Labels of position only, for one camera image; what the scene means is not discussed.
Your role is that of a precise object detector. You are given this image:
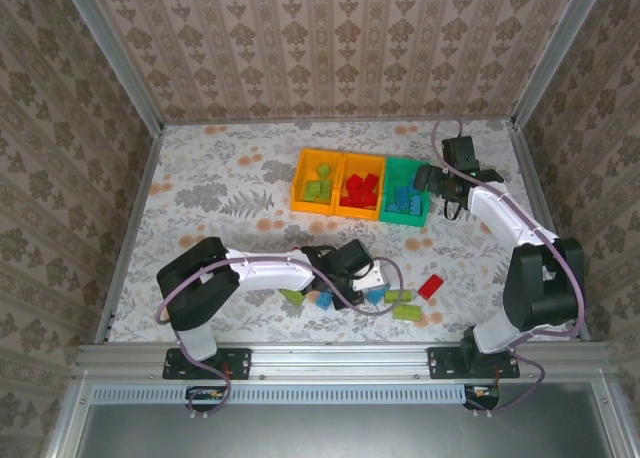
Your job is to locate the yellow plastic bin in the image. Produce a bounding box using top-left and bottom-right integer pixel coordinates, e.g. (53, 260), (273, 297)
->
(333, 152), (388, 222)
(290, 148), (347, 216)

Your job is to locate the green plastic bin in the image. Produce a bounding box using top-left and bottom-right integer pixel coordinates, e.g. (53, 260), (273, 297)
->
(378, 156), (433, 228)

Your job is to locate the wide aluminium extrusion beam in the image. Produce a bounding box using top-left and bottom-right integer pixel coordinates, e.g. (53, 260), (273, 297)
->
(74, 342), (615, 380)

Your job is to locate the grey sheet metal panel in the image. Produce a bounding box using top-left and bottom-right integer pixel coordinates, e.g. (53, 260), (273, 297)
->
(74, 402), (616, 458)

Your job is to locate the floral patterned table cloth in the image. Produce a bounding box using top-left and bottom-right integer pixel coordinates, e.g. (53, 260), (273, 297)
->
(107, 119), (584, 343)

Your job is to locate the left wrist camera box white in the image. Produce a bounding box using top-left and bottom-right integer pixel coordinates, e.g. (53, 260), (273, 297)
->
(358, 258), (390, 293)

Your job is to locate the aluminium table side rail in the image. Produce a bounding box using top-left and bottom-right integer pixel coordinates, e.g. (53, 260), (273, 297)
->
(508, 122), (592, 340)
(93, 125), (166, 344)

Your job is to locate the slotted grey cable duct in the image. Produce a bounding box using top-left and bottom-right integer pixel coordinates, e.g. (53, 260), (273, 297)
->
(91, 383), (469, 406)

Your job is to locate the aluminium frame post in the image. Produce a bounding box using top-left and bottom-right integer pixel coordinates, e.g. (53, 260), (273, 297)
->
(58, 0), (166, 132)
(510, 0), (611, 129)

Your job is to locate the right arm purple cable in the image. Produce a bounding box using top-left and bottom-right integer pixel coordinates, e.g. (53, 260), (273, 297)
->
(430, 119), (587, 420)

